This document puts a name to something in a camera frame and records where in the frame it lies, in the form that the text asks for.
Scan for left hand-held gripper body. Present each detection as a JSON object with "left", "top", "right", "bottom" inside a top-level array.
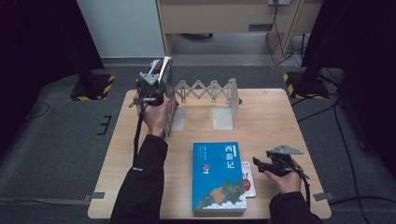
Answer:
[{"left": 135, "top": 72, "right": 165, "bottom": 106}]

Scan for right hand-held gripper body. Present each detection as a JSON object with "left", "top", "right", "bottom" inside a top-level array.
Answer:
[{"left": 265, "top": 143, "right": 304, "bottom": 177}]

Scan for large dark cover book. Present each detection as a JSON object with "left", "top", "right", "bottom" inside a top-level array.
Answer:
[{"left": 158, "top": 56, "right": 180, "bottom": 138}]

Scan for white caterpillar picture book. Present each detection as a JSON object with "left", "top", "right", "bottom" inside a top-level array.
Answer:
[{"left": 240, "top": 161, "right": 258, "bottom": 199}]

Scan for thick blue cover book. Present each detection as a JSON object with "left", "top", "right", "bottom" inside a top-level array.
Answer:
[{"left": 191, "top": 141, "right": 248, "bottom": 215}]

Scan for expandable grey metal book rack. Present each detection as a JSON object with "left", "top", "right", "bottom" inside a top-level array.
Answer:
[{"left": 169, "top": 77, "right": 243, "bottom": 132}]

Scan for person's right hand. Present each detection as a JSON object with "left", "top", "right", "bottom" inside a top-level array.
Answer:
[{"left": 263, "top": 159, "right": 303, "bottom": 196}]

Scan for person's left hand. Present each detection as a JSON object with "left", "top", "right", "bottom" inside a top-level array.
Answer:
[{"left": 134, "top": 92, "right": 171, "bottom": 138}]

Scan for grey tape piece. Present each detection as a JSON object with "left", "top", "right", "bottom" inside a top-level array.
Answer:
[
  {"left": 82, "top": 191, "right": 106, "bottom": 202},
  {"left": 312, "top": 191, "right": 335, "bottom": 202}
]

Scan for black stand base striped tape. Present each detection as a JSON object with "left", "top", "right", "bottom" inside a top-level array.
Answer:
[
  {"left": 69, "top": 73, "right": 117, "bottom": 102},
  {"left": 282, "top": 71, "right": 332, "bottom": 100}
]

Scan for black floor tape mark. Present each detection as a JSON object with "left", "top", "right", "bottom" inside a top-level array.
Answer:
[{"left": 96, "top": 115, "right": 113, "bottom": 136}]

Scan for white cabinet panel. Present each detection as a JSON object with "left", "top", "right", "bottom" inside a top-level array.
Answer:
[{"left": 77, "top": 0, "right": 166, "bottom": 59}]

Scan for light wooden desk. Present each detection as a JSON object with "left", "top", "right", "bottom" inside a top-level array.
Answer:
[{"left": 156, "top": 0, "right": 323, "bottom": 63}]

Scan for black curtain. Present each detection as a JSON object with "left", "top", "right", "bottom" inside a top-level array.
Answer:
[
  {"left": 0, "top": 0, "right": 106, "bottom": 157},
  {"left": 301, "top": 0, "right": 396, "bottom": 171}
]

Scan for right hand-held gripper cable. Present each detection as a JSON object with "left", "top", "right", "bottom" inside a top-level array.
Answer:
[{"left": 291, "top": 165, "right": 312, "bottom": 210}]

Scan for hand-held gripper cable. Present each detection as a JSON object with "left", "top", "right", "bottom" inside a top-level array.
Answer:
[
  {"left": 291, "top": 165, "right": 312, "bottom": 210},
  {"left": 128, "top": 96, "right": 148, "bottom": 166}
]

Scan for left hand-held gripper cable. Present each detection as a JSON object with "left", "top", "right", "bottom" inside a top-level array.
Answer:
[{"left": 128, "top": 96, "right": 148, "bottom": 166}]

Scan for black floor cable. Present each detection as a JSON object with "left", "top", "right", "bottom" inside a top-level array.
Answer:
[
  {"left": 25, "top": 101, "right": 51, "bottom": 121},
  {"left": 296, "top": 101, "right": 396, "bottom": 206}
]

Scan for hanging black cables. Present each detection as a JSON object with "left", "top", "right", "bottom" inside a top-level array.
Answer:
[{"left": 265, "top": 3, "right": 309, "bottom": 68}]

